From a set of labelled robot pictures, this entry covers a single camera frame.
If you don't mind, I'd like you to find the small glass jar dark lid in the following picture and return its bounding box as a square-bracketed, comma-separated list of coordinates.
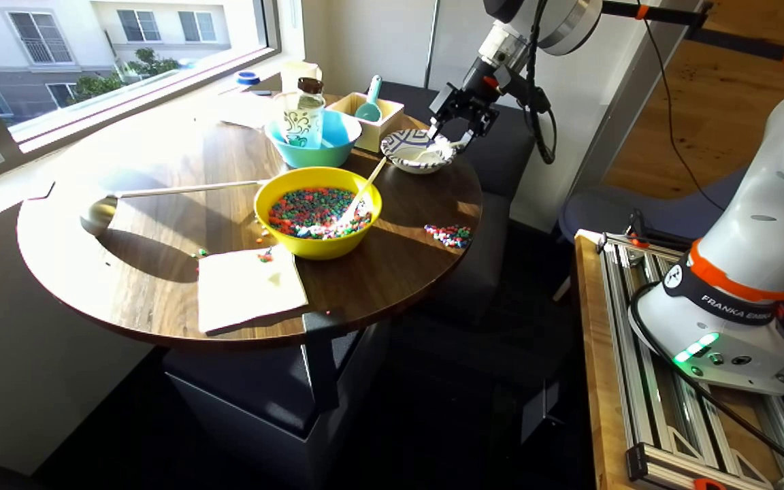
[294, 74, 328, 113]

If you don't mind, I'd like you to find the dark grey upholstered bench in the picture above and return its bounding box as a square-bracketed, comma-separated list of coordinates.
[375, 79, 543, 331]

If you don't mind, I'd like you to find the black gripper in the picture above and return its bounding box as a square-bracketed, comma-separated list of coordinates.
[424, 59, 506, 154]

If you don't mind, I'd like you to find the yellow bowl with coloured beads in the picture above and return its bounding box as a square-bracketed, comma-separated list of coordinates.
[252, 162, 385, 263]

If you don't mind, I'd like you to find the teal plastic bowl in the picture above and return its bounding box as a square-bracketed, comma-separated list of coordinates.
[265, 105, 366, 171]

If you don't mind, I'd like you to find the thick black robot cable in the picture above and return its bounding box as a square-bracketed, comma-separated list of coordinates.
[514, 0, 562, 168]

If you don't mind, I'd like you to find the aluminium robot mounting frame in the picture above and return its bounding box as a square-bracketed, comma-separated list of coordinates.
[574, 226, 784, 490]

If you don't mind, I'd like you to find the window with dark frame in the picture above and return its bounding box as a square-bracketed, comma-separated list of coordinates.
[0, 0, 284, 195]

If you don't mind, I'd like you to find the round wooden table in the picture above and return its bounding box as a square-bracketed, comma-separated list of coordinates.
[15, 112, 487, 416]

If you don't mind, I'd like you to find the clear glass cup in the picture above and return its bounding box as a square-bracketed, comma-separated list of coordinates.
[282, 94, 331, 152]

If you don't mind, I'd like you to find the wooden spoon in yellow bowl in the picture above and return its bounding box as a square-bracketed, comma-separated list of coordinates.
[335, 154, 392, 233]

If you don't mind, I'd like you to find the wooden base board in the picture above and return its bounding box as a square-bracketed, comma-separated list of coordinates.
[573, 233, 642, 490]

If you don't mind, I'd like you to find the black bar with orange clips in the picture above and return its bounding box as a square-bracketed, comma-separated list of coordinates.
[596, 0, 784, 86]

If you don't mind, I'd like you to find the grey metal stand pole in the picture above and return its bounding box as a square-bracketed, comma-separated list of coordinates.
[577, 18, 686, 188]

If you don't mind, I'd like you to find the thin black cable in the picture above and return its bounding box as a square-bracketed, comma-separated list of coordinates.
[642, 18, 727, 213]

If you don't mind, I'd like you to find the small pile of coloured beads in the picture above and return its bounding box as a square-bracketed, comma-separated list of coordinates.
[422, 221, 473, 254]

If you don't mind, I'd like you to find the white paper napkin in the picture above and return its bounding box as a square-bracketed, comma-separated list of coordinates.
[193, 241, 313, 337]

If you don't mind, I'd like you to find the white and black patterned bowl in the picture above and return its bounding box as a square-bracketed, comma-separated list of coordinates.
[378, 126, 461, 177]

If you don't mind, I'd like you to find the dark storage ottoman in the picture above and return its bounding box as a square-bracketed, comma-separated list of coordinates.
[162, 315, 388, 485]

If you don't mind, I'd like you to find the square wooden box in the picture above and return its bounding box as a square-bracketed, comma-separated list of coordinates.
[328, 90, 410, 154]

